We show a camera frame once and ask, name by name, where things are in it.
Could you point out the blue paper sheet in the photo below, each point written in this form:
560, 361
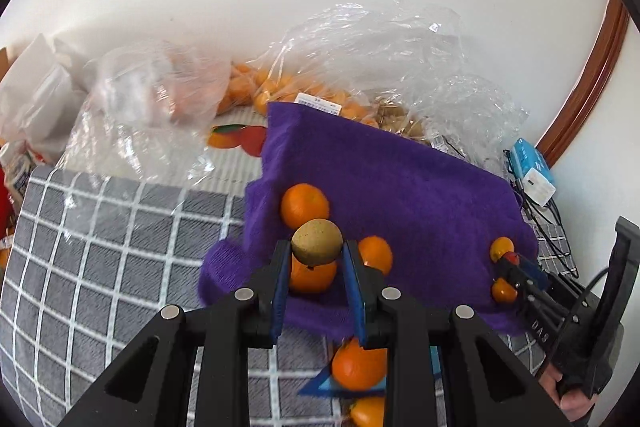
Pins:
320, 384

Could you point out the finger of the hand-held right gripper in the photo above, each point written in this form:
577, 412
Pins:
537, 314
542, 279

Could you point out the small kumquat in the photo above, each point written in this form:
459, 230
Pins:
501, 248
504, 290

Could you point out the red box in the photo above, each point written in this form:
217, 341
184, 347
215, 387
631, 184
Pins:
5, 197

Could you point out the white plastic bag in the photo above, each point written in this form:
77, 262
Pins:
35, 92

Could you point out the purple towel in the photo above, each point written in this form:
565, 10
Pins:
410, 207

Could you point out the pile of tan nuts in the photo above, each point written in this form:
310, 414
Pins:
400, 119

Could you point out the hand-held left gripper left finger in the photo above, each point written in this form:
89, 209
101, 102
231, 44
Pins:
281, 297

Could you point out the large orange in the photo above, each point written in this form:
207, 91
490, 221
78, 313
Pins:
312, 277

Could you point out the mandarin orange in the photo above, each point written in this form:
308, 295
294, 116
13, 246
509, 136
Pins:
369, 412
304, 204
377, 254
359, 364

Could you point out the grey checked blanket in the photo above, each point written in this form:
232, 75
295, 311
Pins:
125, 247

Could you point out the person's right hand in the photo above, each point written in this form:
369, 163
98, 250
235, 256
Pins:
570, 407

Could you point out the yellowish round fruit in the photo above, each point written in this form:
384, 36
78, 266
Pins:
317, 241

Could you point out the pile of kumquats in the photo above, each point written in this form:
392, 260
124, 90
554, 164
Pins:
280, 92

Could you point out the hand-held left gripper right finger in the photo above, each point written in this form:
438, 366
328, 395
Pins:
356, 302

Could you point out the brown wooden frame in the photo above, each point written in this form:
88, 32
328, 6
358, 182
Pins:
595, 67

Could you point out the blue and white box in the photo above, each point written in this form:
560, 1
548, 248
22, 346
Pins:
532, 167

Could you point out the large crinkled clear plastic bag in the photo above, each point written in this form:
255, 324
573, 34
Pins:
400, 57

